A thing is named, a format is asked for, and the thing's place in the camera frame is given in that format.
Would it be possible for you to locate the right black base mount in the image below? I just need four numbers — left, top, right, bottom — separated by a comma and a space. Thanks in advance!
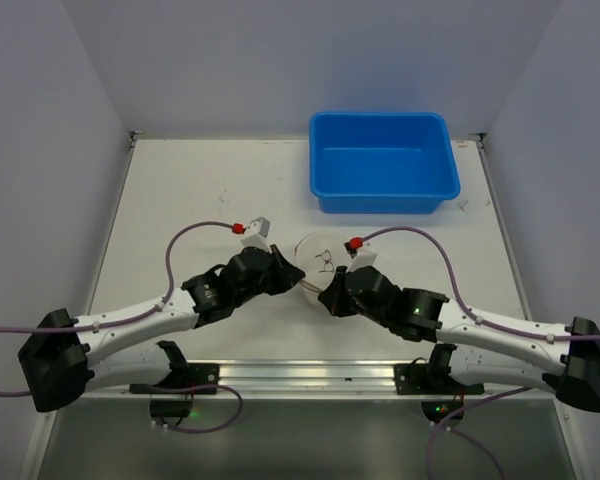
393, 357, 485, 424

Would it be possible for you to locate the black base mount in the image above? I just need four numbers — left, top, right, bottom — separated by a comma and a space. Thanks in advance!
129, 362, 220, 426
393, 357, 485, 424

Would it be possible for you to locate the aluminium front rail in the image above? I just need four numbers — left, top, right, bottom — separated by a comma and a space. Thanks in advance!
79, 349, 555, 394

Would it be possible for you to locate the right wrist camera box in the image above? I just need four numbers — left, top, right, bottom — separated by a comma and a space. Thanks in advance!
344, 237, 377, 272

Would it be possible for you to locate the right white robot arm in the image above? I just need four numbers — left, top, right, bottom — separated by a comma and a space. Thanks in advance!
318, 266, 600, 413

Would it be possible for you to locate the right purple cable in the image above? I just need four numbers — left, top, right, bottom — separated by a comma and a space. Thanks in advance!
359, 227, 600, 480

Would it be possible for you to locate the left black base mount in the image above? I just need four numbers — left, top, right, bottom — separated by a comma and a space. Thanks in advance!
129, 362, 220, 426

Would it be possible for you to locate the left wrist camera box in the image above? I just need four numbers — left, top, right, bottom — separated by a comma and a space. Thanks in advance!
231, 217, 271, 252

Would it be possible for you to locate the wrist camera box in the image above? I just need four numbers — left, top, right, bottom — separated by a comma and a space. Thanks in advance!
231, 217, 271, 252
344, 237, 377, 272

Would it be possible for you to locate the white mesh laundry bag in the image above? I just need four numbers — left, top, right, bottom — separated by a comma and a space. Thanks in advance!
294, 231, 353, 307

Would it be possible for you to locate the blue plastic bin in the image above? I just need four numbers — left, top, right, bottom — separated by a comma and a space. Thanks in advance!
309, 111, 461, 215

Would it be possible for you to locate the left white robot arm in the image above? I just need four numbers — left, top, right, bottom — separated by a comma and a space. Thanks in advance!
18, 247, 305, 413

